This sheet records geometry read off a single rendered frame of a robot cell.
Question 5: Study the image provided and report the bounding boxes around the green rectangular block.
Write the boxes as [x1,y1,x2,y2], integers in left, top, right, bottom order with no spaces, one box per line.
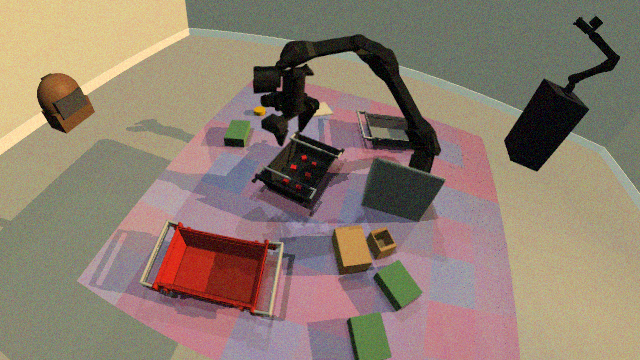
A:
[224,120,251,147]
[373,259,423,312]
[347,312,391,360]

